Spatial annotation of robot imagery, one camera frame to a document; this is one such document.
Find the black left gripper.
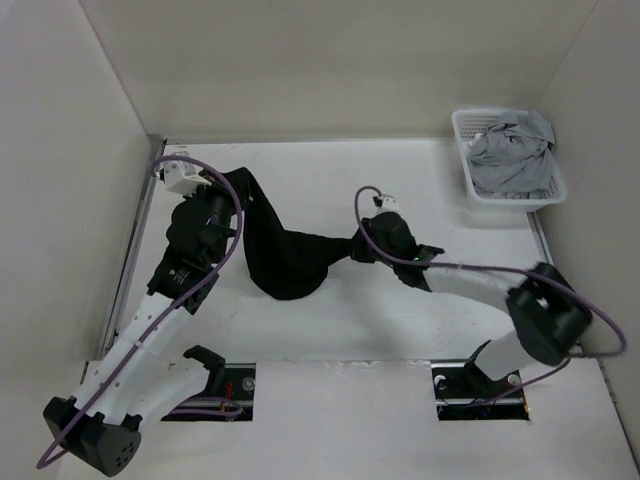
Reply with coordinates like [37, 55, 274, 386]
[183, 167, 253, 264]

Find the black tank top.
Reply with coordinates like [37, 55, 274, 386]
[224, 167, 359, 301]

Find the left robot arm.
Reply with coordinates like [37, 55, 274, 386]
[37, 184, 243, 477]

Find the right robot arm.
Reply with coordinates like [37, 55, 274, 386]
[353, 211, 593, 399]

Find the grey tank tops pile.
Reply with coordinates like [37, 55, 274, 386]
[467, 110, 556, 199]

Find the white plastic laundry basket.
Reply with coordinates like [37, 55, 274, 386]
[451, 108, 568, 214]

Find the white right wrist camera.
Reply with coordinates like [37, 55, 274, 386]
[373, 194, 400, 215]

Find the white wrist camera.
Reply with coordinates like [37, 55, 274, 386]
[373, 194, 400, 215]
[161, 160, 211, 196]

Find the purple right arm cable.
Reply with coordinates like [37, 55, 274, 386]
[353, 185, 627, 401]

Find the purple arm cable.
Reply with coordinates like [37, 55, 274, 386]
[353, 185, 627, 401]
[37, 155, 247, 470]

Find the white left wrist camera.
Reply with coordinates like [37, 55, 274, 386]
[161, 160, 211, 196]

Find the left aluminium frame rail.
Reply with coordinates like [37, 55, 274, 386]
[94, 134, 166, 359]

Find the aluminium frame rail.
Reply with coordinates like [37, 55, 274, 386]
[94, 134, 166, 359]
[527, 212, 554, 264]

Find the right aluminium frame rail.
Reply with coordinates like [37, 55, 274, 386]
[527, 212, 554, 264]

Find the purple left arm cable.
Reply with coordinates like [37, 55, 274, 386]
[37, 155, 247, 470]

